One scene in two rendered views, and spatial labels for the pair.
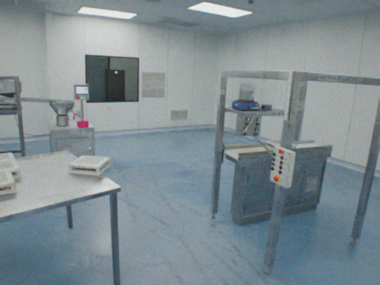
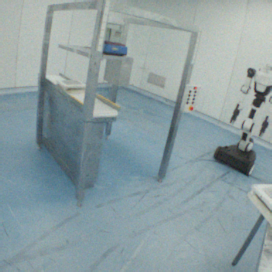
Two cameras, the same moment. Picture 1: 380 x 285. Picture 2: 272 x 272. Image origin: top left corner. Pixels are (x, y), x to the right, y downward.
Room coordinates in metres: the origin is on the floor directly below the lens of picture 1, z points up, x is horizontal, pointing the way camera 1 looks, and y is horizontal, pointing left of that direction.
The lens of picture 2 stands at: (2.99, 1.33, 1.42)
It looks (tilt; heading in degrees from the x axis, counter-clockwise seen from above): 22 degrees down; 250
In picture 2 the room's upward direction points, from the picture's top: 11 degrees clockwise
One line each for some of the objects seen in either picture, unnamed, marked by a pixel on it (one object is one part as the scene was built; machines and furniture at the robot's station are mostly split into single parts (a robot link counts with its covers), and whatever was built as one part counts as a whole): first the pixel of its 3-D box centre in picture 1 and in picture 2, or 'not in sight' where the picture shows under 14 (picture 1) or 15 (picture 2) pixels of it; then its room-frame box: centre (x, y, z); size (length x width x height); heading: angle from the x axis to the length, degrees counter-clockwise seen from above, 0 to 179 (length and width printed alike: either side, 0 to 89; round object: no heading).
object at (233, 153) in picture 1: (281, 150); (69, 91); (2.91, -1.09, 0.79); 1.35 x 0.25 x 0.05; 113
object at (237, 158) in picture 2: not in sight; (241, 151); (0.45, -1.19, 0.19); 0.64 x 0.52 x 0.33; 31
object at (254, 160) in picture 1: (281, 153); (69, 95); (2.91, -1.09, 0.76); 1.30 x 0.29 x 0.10; 113
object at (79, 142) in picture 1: (72, 148); not in sight; (4.08, 1.78, 0.38); 0.63 x 0.57 x 0.76; 121
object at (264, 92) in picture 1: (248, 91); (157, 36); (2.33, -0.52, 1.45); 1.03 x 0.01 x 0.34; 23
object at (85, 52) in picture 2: (257, 111); (92, 52); (2.78, -0.74, 1.24); 0.62 x 0.38 x 0.04; 113
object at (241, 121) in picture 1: (248, 124); (117, 71); (2.57, -0.61, 1.13); 0.22 x 0.11 x 0.20; 113
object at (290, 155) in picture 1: (282, 166); (190, 98); (1.82, -0.70, 0.96); 0.17 x 0.06 x 0.26; 23
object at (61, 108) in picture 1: (66, 112); not in sight; (4.10, 1.85, 0.95); 0.49 x 0.36 x 0.37; 121
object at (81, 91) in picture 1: (82, 104); not in sight; (4.31, 1.68, 1.07); 0.23 x 0.10 x 0.62; 121
